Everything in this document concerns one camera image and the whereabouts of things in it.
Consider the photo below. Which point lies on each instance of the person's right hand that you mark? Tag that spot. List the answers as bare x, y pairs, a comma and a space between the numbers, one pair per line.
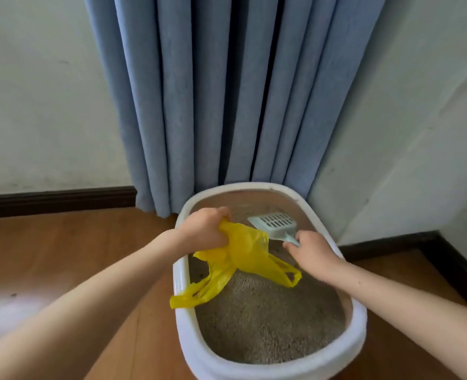
316, 257

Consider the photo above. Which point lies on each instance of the person's left hand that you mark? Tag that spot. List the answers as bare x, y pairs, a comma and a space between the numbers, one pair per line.
202, 229

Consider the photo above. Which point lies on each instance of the yellow plastic bag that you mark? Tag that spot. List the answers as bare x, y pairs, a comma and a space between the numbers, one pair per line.
245, 249

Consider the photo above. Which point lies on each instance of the light blue litter scoop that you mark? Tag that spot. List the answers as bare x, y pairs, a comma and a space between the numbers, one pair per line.
263, 227

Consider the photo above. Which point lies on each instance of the grey cat litter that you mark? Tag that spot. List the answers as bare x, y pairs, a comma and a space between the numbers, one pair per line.
269, 320

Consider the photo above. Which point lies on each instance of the white oval litter box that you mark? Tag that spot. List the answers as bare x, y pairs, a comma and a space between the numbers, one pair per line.
186, 344

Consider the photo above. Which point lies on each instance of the person's left forearm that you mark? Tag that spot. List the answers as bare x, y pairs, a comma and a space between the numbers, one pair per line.
79, 312

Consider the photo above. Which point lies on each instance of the person's right forearm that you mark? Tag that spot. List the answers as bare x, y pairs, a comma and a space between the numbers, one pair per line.
415, 308

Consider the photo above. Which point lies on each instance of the blue curtain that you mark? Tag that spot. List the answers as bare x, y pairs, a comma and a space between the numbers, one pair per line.
217, 94

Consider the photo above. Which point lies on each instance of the dark wall baseboard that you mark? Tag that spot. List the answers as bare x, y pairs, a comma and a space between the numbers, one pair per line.
59, 201
395, 243

